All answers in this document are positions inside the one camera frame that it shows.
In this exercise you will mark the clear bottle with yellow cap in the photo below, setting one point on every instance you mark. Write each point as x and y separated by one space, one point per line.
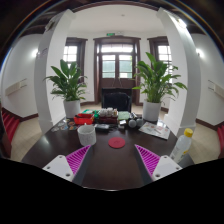
182 146

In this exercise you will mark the left white pillar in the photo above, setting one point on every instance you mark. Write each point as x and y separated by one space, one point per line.
50 52

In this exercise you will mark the grey round speaker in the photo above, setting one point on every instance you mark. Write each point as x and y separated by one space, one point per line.
132 123

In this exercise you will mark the white ceramic mug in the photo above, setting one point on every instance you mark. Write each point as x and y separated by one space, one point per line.
87 135

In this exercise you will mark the black office chair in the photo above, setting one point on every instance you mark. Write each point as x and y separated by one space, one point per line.
120 101

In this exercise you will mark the box of small jars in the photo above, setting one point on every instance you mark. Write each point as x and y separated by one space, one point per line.
108 116

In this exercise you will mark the dark wooden double door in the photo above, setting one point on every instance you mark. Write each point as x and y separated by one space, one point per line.
115 60

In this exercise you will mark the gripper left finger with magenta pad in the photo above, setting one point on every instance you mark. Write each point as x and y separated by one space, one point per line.
72 167

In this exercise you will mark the right white pillar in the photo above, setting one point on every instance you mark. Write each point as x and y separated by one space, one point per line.
183 111

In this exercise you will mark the green cloth pad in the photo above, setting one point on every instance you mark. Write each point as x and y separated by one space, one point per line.
123 115

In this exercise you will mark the potted green plant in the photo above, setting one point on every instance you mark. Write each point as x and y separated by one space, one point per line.
67 85
155 85

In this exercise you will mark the open magazine on table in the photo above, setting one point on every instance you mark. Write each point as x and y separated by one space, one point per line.
158 130

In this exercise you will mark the round red coaster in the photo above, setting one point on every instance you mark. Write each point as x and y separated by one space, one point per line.
116 142

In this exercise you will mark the white pillar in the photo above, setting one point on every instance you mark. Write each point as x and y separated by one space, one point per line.
50 52
183 111

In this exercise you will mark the right potted green plant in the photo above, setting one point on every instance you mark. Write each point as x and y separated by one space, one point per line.
155 85

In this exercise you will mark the red plastic basket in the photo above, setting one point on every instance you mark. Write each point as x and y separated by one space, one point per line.
81 119

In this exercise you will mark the left potted green plant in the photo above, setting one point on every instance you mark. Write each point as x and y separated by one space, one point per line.
67 85

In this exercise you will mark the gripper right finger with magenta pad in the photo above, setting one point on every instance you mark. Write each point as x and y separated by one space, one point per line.
153 167

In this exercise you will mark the black remote device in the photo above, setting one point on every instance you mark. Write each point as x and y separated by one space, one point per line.
102 127

